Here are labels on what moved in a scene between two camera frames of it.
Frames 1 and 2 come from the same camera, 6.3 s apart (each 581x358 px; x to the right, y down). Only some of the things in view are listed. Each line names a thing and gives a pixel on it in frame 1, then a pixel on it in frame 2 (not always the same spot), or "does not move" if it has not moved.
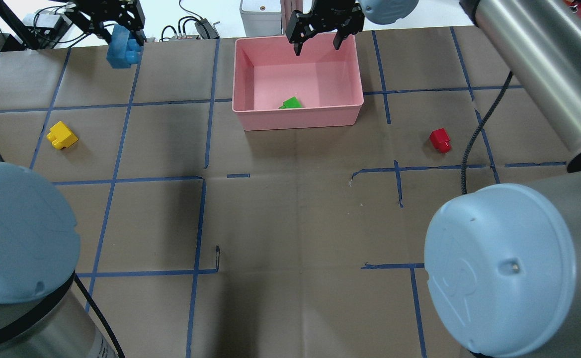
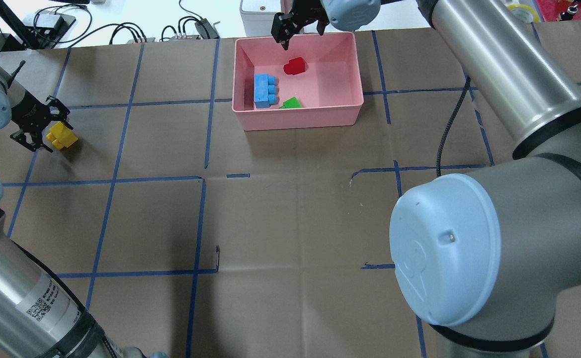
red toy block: (439, 139) to (295, 66)
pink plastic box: (267, 72) does not move
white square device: (261, 18) does not move
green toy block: (291, 103) does not move
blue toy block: (123, 50) to (266, 90)
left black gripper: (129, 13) to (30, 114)
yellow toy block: (61, 135) does not move
